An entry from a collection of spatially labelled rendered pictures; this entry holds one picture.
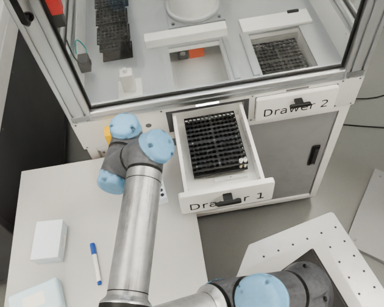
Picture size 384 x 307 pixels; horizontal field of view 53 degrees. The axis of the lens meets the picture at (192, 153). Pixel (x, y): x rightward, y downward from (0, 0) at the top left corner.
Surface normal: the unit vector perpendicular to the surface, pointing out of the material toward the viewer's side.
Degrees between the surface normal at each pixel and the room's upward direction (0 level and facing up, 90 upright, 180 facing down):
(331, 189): 0
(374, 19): 90
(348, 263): 0
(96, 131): 90
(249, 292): 41
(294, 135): 90
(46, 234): 0
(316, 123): 90
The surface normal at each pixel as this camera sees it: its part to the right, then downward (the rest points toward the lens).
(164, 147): 0.65, -0.32
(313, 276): 0.24, -0.77
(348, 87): 0.15, 0.81
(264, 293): -0.66, -0.16
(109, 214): -0.08, -0.57
